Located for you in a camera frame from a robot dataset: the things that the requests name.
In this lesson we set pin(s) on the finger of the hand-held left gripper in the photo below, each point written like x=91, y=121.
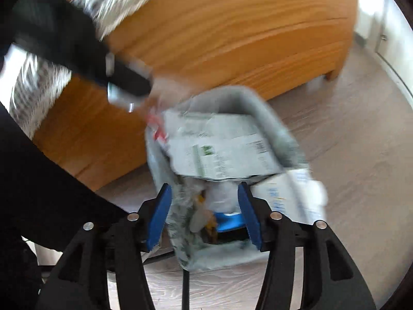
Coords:
x=129, y=80

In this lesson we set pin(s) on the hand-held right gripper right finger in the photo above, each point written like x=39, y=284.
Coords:
x=250, y=216

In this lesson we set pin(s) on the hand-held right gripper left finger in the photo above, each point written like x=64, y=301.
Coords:
x=159, y=216

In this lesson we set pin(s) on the blue snack packet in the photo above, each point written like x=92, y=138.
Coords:
x=230, y=221

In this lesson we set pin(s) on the yellow snack packet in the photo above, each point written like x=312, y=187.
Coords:
x=202, y=200

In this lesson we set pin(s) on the white milk carton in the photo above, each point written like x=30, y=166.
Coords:
x=290, y=193

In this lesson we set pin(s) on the small red snack packet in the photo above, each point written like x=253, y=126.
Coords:
x=158, y=132

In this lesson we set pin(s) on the white printed packaging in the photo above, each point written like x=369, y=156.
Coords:
x=226, y=142

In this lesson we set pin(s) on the grey lined trash bin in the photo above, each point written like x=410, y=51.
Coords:
x=274, y=126

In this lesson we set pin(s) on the person's right leg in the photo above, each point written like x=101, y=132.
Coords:
x=38, y=184

